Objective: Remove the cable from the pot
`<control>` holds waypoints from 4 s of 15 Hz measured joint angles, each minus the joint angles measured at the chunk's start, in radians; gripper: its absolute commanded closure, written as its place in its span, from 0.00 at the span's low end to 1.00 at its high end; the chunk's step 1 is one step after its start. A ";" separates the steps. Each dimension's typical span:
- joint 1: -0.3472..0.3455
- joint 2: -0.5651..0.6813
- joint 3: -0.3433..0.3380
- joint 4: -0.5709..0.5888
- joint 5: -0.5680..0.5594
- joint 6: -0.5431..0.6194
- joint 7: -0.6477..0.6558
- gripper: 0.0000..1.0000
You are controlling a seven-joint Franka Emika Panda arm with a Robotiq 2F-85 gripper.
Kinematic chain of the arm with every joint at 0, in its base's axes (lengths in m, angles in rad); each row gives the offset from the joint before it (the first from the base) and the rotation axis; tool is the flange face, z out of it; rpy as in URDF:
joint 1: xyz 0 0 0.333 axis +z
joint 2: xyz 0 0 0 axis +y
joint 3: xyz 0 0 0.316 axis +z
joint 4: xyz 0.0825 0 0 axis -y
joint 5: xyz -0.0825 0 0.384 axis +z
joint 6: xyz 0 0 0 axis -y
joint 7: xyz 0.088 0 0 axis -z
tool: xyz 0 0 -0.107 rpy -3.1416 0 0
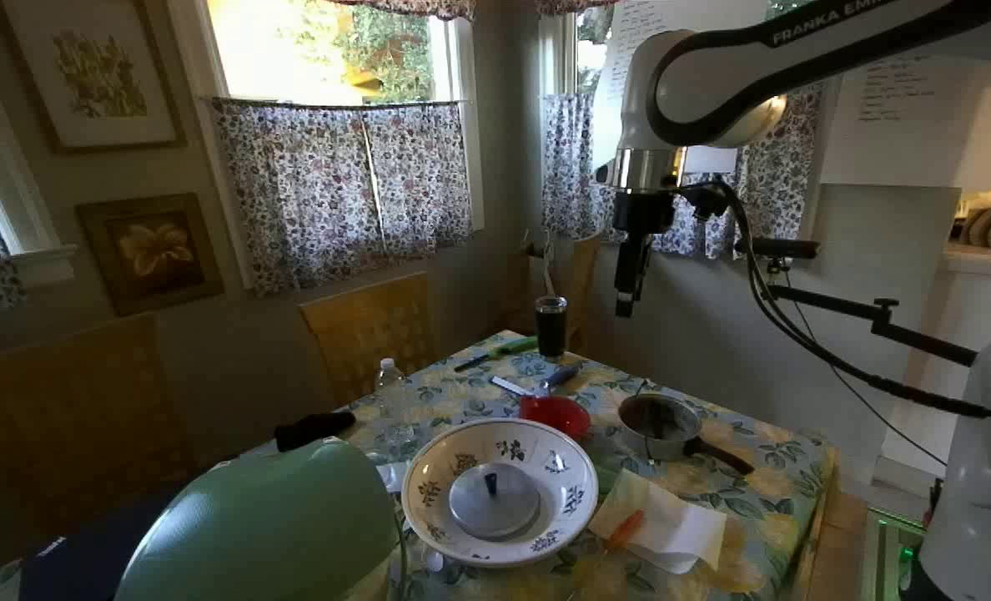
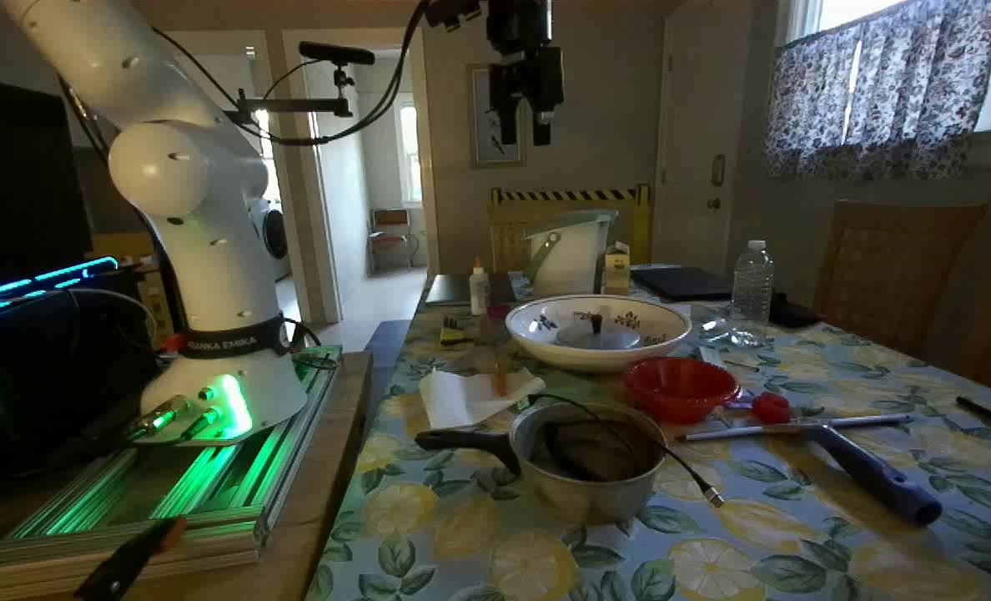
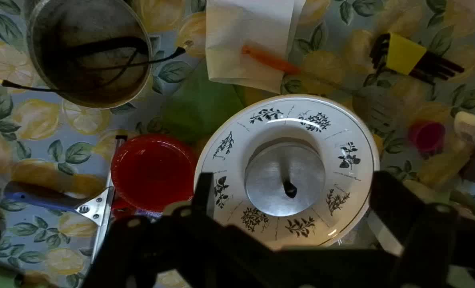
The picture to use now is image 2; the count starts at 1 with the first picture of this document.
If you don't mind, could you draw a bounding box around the large white bowl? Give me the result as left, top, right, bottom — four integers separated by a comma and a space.
499, 291, 698, 378

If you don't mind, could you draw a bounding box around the clear glass dish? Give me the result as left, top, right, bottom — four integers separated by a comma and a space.
690, 303, 770, 350

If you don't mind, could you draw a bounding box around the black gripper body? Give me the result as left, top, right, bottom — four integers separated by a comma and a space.
485, 0, 570, 118

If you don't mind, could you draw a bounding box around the lemon print tablecloth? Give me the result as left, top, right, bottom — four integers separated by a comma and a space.
302, 297, 991, 601

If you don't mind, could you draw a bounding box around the framed bird picture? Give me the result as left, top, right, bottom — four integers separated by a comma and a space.
462, 59, 530, 171

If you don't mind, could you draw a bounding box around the white shopping bag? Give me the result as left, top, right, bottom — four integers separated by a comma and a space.
520, 207, 620, 300

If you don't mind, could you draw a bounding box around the black computer monitor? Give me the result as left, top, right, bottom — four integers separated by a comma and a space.
0, 71, 100, 300

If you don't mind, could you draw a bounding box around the wooden chair with woven back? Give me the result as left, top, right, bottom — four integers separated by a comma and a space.
812, 199, 991, 360

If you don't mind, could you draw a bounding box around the metal pot with black handle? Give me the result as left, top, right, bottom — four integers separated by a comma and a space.
415, 396, 675, 525

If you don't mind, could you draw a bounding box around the floral window curtain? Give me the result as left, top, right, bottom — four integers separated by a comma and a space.
764, 0, 991, 188

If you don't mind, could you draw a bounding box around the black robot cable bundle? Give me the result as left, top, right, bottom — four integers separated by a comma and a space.
143, 4, 431, 151

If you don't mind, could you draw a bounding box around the black case with blue light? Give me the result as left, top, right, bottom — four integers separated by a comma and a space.
0, 253, 165, 476

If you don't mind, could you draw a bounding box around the yellow black striped barrier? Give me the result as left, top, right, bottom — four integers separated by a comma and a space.
485, 184, 657, 277

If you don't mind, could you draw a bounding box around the small white glue bottle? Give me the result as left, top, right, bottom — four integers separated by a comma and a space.
462, 257, 492, 321

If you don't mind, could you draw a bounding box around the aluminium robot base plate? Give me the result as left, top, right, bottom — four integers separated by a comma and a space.
0, 342, 346, 573

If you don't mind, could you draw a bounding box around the clear plastic water bottle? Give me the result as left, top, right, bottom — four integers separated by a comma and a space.
727, 233, 780, 330

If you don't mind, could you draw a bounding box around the yellow green sponge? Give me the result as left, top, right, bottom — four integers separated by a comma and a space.
435, 309, 479, 346

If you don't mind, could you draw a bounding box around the black flat tablet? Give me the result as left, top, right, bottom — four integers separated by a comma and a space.
628, 259, 738, 303

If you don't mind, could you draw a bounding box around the red plastic bowl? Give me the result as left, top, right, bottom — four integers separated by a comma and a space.
620, 352, 744, 430

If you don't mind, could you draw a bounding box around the small red scoop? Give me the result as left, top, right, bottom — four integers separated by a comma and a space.
731, 388, 796, 430

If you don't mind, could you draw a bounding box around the small black box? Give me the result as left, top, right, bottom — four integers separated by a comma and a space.
768, 288, 823, 330

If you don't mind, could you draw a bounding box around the white paper napkin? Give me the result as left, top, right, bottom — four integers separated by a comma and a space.
415, 360, 546, 434

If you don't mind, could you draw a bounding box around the black stereo camera bar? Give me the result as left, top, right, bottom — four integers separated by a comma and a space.
297, 35, 381, 71

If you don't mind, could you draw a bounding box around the black clamp handle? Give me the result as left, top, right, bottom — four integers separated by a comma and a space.
71, 514, 193, 601

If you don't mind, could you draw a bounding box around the small yellow container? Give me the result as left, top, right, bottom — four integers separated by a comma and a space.
597, 238, 638, 297

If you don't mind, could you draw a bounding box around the small wooden stool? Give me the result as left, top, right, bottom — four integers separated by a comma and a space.
366, 207, 419, 277

